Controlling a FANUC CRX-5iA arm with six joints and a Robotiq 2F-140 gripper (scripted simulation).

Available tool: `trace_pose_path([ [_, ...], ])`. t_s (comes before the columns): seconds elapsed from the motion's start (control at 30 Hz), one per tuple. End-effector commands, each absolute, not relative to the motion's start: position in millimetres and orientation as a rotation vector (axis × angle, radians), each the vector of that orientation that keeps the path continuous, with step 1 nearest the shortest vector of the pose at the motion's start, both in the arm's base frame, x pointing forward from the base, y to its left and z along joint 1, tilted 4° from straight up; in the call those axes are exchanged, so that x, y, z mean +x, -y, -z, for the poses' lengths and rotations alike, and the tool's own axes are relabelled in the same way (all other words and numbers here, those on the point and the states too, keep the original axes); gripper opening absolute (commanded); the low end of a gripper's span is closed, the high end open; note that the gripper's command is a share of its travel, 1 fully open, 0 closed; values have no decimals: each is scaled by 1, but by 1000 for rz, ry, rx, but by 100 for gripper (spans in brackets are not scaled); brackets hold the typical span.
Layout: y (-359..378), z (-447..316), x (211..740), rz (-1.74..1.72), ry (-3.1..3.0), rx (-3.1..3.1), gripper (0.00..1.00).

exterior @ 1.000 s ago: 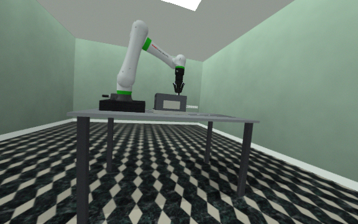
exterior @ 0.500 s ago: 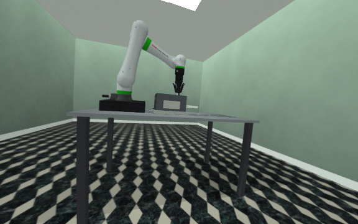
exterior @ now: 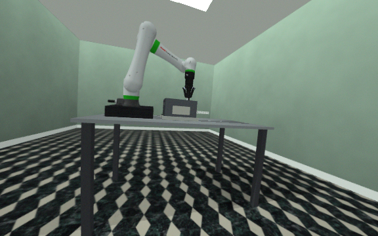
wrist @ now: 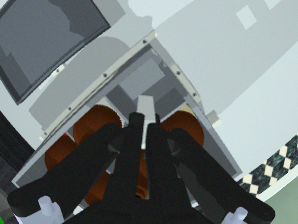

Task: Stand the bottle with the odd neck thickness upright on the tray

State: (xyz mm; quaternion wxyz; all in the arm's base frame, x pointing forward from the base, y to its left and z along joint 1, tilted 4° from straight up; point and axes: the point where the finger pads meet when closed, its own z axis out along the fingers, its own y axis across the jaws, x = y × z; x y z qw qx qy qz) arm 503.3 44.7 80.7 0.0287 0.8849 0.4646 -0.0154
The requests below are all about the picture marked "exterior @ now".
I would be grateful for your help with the grey divided crate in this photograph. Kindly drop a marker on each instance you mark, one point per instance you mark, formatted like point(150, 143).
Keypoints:
point(179, 108)

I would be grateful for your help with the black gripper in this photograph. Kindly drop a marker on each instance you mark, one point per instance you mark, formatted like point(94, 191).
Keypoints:
point(187, 88)

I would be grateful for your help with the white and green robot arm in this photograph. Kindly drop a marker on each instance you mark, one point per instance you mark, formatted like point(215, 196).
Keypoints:
point(147, 43)

